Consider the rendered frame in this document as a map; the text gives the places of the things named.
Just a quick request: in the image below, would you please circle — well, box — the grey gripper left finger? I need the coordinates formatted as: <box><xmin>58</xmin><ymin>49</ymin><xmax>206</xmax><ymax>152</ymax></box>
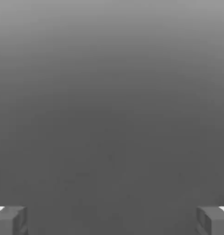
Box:
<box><xmin>0</xmin><ymin>205</ymin><xmax>29</xmax><ymax>235</ymax></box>

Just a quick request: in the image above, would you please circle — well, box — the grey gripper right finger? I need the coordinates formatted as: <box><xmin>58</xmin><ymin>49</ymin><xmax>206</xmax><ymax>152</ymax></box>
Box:
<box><xmin>195</xmin><ymin>205</ymin><xmax>224</xmax><ymax>235</ymax></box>

